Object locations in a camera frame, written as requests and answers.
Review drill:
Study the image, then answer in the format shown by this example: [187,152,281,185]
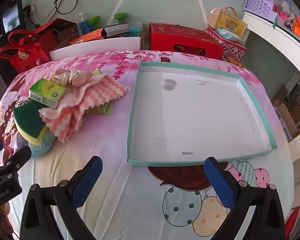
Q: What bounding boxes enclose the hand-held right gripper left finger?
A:
[19,156,103,240]

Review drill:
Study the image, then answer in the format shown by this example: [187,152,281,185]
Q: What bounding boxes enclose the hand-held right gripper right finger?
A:
[204,157,285,240]

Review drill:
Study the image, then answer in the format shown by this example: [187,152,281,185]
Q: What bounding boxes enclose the blue face mask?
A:
[27,130,57,158]

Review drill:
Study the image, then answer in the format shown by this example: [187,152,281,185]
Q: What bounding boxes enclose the green yellow sponge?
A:
[13,100,50,146]

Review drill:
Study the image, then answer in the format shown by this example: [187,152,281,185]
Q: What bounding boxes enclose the teal-edged white tray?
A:
[126,61,278,167]

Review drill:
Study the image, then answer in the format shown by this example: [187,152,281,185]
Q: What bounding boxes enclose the green tissue pack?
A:
[29,78,67,110]

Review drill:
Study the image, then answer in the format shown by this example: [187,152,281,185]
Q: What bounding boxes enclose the light green cloth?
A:
[86,67,115,116]

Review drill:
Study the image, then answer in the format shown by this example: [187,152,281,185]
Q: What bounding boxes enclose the pink white striped cloth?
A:
[39,73,131,143]

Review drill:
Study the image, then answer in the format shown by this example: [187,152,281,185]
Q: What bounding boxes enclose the beige fabric scrunchie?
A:
[49,68,94,88]

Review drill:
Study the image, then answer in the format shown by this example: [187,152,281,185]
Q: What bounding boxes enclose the printed cartoon bedsheet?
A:
[0,50,294,240]

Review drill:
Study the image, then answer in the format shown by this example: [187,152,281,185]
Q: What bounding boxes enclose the red packet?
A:
[285,205,300,240]

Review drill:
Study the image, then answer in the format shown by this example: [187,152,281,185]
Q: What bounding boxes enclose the brown cardboard boxes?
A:
[272,82,300,143]

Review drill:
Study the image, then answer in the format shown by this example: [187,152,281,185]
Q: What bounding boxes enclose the red felt bag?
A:
[0,29,53,73]

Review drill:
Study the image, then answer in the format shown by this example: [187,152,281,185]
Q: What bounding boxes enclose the black monitor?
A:
[1,4,23,34]

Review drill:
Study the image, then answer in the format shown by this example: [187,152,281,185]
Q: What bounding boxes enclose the red white patterned box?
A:
[206,27,247,63]

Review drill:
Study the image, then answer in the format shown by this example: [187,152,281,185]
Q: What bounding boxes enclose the dark red cardboard box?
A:
[37,18,80,52]

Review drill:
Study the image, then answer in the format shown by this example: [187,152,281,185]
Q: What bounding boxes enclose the orange cardboard box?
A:
[69,28,105,45]

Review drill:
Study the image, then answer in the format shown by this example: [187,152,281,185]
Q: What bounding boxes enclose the blue liquid water bottle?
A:
[78,12,90,36]

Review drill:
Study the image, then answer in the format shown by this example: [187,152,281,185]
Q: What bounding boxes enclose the light blue wipes pack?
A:
[215,28,245,43]

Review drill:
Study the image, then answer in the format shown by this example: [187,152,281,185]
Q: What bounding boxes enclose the red gift box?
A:
[149,22,224,61]

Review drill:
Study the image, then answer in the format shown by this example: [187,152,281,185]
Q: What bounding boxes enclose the white shelf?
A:
[242,11,300,85]

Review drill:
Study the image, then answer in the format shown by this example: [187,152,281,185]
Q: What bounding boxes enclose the grey black box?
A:
[101,23,130,39]

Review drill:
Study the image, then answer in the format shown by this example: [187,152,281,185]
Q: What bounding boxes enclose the teal plastic item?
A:
[129,26,143,37]

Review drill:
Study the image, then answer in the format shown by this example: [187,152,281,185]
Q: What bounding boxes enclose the green dumbbell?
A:
[114,13,125,27]
[89,16,101,30]

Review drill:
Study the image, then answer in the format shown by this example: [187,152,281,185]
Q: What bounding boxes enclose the purple perforated basket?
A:
[244,0,275,23]

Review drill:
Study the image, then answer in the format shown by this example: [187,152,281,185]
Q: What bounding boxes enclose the beige gift box with handle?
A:
[207,7,248,38]

